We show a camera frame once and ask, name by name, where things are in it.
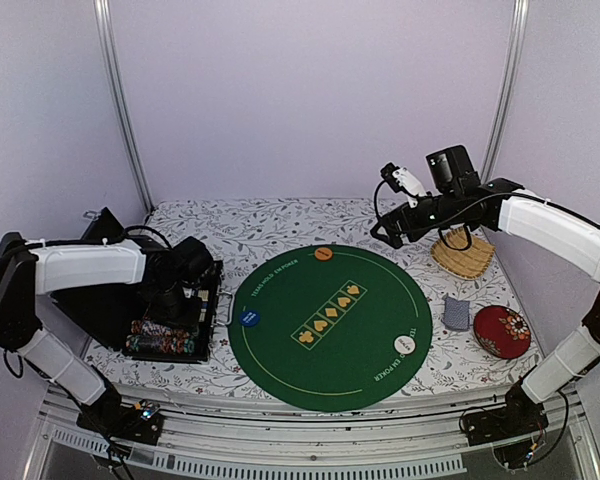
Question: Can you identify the round green poker mat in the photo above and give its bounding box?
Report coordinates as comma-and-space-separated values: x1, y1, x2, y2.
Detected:
228, 245, 433, 412

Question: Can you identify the aluminium frame post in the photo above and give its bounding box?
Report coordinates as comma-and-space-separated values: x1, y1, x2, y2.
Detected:
480, 0, 529, 180
93, 0, 155, 214

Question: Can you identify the floral white tablecloth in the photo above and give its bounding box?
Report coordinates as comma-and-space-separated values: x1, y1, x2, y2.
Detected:
84, 199, 542, 401

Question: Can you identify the blue playing card deck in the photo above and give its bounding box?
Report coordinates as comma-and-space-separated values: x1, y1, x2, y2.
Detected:
442, 295, 470, 331

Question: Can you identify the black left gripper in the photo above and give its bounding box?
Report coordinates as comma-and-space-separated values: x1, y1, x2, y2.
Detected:
149, 280, 203, 332

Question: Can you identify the red floral round pouch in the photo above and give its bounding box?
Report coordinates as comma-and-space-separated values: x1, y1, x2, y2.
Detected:
473, 305, 531, 359

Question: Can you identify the chip row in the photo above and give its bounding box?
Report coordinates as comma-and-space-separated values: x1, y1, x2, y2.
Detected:
125, 335, 196, 355
131, 320, 190, 338

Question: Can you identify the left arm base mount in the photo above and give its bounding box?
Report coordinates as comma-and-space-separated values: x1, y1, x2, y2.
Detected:
76, 384, 165, 446

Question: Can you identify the chrome case handle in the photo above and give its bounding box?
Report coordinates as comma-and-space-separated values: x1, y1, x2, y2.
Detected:
217, 291, 235, 327

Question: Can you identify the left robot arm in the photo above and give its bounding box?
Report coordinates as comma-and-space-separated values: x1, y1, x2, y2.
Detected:
0, 232, 216, 434

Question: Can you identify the orange big blind button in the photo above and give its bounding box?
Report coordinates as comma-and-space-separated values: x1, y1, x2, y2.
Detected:
314, 247, 334, 262

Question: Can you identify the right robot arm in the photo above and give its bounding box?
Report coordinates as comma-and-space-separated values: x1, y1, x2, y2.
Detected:
371, 145, 600, 436

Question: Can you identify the blue small blind button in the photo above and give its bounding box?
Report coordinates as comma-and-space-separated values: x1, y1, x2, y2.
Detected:
239, 310, 261, 328

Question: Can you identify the lower near chip row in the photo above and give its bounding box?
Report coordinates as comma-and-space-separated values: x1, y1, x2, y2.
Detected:
125, 335, 196, 355

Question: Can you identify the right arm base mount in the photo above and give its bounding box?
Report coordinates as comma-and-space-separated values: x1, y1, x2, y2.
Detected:
459, 380, 549, 469

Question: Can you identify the left aluminium frame post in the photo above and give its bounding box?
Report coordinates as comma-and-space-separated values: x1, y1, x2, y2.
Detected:
93, 0, 155, 214

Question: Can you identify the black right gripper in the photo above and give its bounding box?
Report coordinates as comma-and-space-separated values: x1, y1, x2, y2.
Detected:
370, 190, 462, 249

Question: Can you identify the white dealer button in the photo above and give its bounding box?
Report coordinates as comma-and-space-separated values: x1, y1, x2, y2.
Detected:
394, 335, 416, 355

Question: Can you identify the black poker chip case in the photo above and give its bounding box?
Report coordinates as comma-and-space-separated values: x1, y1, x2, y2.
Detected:
52, 208, 223, 364

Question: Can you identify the upper near chip row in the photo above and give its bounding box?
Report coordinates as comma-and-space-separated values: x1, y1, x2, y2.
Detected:
131, 320, 190, 338

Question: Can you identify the right aluminium frame post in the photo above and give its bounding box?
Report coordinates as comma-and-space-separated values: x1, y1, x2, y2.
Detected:
480, 0, 529, 180

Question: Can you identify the front aluminium rail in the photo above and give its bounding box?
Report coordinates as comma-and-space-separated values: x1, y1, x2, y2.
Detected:
27, 384, 600, 480

